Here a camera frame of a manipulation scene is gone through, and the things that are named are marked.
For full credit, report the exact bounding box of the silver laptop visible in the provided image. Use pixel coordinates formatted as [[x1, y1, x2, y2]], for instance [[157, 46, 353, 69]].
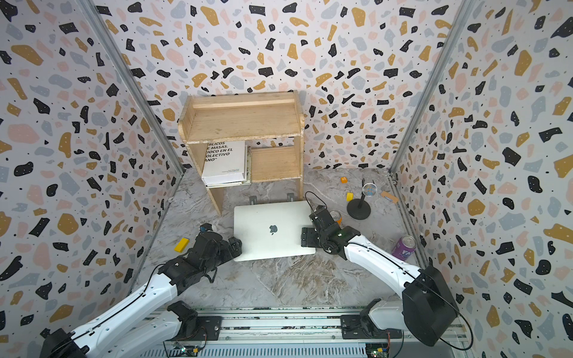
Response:
[[234, 201, 316, 262]]

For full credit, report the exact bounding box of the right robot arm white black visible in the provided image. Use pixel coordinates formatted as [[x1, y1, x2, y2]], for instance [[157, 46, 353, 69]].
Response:
[[301, 205, 460, 347]]

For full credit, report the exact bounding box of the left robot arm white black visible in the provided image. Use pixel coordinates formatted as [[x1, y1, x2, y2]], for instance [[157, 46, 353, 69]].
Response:
[[40, 231, 242, 357]]

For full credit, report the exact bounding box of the orange soda can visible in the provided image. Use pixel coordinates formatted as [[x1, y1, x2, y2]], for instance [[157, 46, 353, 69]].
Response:
[[330, 210, 343, 225]]

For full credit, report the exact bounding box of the yellow rectangular block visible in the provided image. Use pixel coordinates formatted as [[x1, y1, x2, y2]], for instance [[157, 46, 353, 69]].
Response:
[[174, 238, 190, 253]]

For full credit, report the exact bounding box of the microphone on black stand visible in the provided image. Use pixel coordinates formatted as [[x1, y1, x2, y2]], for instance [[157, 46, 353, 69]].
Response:
[[347, 180, 378, 220]]

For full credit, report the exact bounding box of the small wooden stick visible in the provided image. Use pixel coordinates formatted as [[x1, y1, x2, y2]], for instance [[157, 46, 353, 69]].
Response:
[[381, 191, 399, 204]]

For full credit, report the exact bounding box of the white book black text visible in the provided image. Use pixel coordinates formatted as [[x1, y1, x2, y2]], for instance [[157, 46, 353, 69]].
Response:
[[201, 141, 247, 186]]

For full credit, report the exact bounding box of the wooden shelf unit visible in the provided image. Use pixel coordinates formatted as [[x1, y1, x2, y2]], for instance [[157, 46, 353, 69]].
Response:
[[178, 91, 304, 199]]

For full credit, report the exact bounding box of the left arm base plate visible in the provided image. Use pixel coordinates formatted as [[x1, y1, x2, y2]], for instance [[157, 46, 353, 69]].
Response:
[[167, 316, 222, 342]]

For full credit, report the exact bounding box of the aluminium rail frame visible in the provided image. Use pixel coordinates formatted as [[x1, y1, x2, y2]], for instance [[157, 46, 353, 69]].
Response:
[[126, 308, 474, 357]]

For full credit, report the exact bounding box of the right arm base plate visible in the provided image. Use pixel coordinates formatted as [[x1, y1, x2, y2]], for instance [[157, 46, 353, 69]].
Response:
[[340, 314, 403, 340]]

